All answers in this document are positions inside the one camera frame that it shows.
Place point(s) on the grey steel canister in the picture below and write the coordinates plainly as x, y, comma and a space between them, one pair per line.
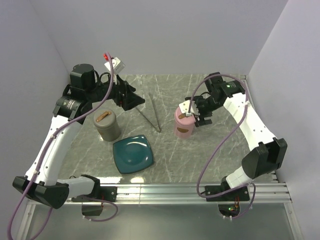
109, 131

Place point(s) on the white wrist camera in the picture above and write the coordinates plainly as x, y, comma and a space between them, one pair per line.
188, 108
115, 62

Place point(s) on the aluminium rail frame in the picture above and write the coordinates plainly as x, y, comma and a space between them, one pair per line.
161, 201

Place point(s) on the pink lid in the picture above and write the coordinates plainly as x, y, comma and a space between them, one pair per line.
182, 119

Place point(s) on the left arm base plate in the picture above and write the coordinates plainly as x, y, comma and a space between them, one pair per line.
106, 193

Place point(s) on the grey steel lid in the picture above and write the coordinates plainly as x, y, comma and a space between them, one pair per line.
104, 118

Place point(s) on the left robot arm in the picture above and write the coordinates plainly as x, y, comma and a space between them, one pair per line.
41, 183

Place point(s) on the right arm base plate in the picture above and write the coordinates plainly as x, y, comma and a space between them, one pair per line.
215, 193

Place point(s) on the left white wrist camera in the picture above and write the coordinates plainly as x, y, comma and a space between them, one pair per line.
115, 62

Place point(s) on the teal square plate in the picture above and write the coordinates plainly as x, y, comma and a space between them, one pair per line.
132, 154

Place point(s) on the metal food tongs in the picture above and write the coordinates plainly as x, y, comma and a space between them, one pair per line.
150, 114

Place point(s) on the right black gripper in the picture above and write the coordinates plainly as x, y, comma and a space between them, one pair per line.
200, 119

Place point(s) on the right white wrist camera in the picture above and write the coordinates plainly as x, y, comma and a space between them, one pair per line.
188, 108

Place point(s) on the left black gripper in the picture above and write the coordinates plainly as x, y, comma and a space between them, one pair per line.
130, 100

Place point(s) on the pink canister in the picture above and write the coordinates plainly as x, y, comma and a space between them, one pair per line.
183, 130

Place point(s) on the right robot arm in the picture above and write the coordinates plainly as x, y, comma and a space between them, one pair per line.
267, 152

